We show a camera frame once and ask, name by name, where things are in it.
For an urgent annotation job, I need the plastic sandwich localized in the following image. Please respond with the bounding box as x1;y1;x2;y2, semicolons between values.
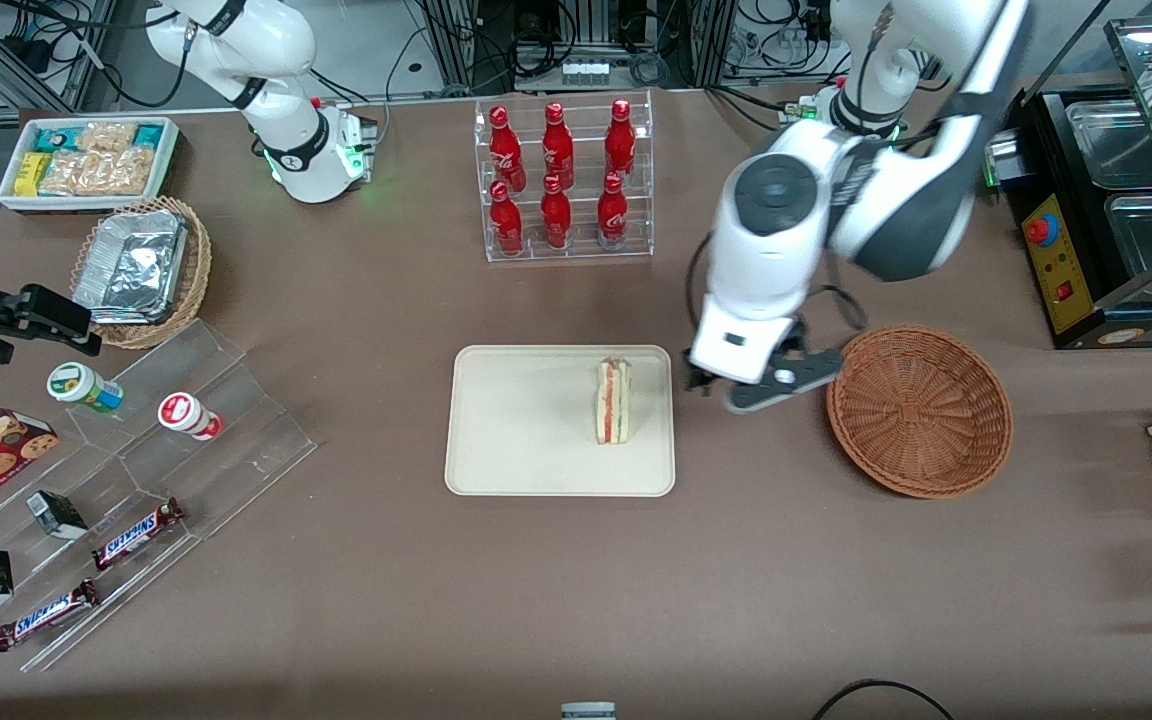
593;357;633;446

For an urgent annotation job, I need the aluminium foil tray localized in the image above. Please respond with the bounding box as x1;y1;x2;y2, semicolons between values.
73;208;189;324

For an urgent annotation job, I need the light wicker basket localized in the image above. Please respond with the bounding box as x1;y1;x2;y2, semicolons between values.
70;195;213;350

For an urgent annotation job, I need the cream plastic serving tray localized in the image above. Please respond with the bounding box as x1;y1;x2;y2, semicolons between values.
444;345;676;498

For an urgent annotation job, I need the round brown wicker basket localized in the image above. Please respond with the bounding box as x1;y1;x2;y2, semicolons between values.
825;323;1014;500

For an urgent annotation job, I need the green lidded sunflower cup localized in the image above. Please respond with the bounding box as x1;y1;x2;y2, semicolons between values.
46;362;124;415

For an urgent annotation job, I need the white plastic snack bin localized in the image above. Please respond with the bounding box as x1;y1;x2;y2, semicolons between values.
0;116;182;215

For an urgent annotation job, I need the yellow snack packet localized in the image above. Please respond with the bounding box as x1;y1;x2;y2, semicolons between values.
14;152;52;197

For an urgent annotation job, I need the clear cracker packet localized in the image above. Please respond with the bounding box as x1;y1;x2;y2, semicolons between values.
76;122;137;153
41;148;152;196

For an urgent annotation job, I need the red lidded yogurt cup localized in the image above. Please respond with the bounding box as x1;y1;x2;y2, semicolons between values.
157;392;224;442

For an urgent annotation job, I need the clear acrylic bottle rack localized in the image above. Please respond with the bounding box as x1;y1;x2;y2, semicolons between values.
474;90;655;264

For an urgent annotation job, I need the red cola bottle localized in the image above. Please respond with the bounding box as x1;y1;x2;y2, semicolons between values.
604;98;637;181
541;102;575;191
488;106;525;191
489;180;525;257
596;172;629;249
540;175;573;251

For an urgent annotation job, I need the clear acrylic stepped shelf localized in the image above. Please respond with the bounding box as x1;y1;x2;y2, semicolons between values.
0;318;318;673

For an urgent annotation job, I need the Snickers chocolate bar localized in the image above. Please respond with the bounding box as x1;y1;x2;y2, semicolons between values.
0;578;102;653
91;497;187;572

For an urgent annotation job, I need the black food warmer cabinet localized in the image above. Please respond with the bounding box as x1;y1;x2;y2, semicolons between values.
1001;15;1152;351

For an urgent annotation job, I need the black table cable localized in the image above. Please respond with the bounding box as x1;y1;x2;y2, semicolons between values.
811;679;957;720

